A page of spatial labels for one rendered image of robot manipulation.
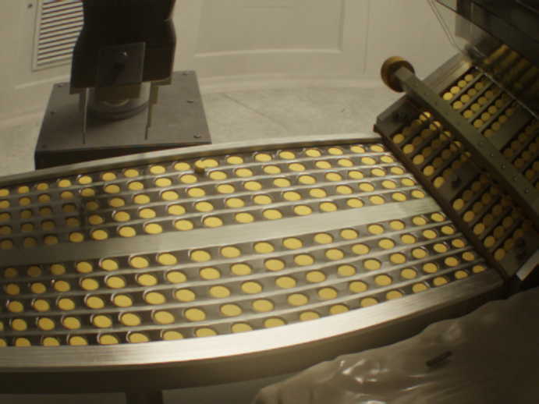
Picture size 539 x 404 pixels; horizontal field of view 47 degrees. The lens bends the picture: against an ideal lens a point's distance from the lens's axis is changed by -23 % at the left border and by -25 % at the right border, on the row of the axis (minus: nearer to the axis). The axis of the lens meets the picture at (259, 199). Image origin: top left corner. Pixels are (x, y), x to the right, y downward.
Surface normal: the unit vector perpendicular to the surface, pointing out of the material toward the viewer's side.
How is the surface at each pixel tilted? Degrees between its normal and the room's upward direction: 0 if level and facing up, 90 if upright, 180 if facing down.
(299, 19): 90
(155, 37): 87
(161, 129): 0
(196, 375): 90
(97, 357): 0
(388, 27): 90
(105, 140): 0
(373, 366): 25
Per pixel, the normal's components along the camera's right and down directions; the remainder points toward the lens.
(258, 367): 0.35, 0.51
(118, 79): 0.18, -0.29
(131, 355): 0.09, -0.85
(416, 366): 0.01, -0.51
